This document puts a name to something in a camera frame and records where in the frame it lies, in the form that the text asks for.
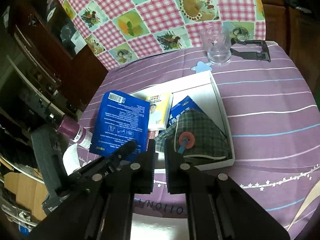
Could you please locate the blue eye mask packet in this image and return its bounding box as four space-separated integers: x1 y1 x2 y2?
167 96 205 129
89 90 150 162

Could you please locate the green plaid face mask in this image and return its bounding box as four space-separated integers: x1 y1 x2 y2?
155 109 231 161

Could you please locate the yellow white product packet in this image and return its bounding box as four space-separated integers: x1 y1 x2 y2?
146 93 173 131

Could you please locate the pink sparkly scrub sponge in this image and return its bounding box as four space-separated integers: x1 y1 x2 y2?
148 130 163 139

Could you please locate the purple cap medicine bottle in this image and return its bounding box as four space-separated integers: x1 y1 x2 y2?
57 115 93 149

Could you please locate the white shallow tray box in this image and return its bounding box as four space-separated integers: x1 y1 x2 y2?
130 71 235 171

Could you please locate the purple striped moon cloth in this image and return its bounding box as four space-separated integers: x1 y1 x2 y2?
79 42 319 239

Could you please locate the dark wooden cabinet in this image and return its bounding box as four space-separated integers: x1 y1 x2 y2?
8 0 107 116

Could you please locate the pink checkered patchwork cushion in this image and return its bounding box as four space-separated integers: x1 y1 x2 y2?
58 0 266 70

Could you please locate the clear drinking glass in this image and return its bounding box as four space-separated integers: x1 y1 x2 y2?
200 26 231 66

